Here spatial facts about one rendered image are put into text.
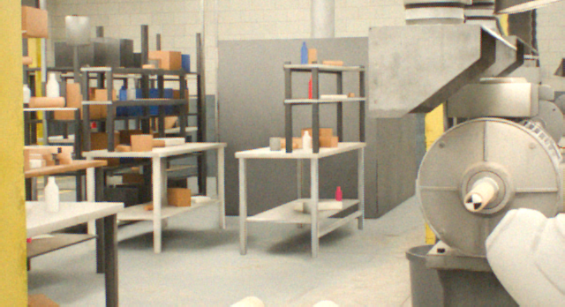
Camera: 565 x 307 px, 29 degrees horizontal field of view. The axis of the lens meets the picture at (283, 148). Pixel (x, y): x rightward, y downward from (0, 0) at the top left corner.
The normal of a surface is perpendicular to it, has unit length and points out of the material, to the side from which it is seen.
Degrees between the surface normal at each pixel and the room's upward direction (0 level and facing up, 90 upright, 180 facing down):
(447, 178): 88
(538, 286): 100
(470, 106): 90
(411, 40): 90
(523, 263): 91
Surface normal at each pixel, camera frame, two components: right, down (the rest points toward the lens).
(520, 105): -0.27, 0.05
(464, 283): -0.25, 0.34
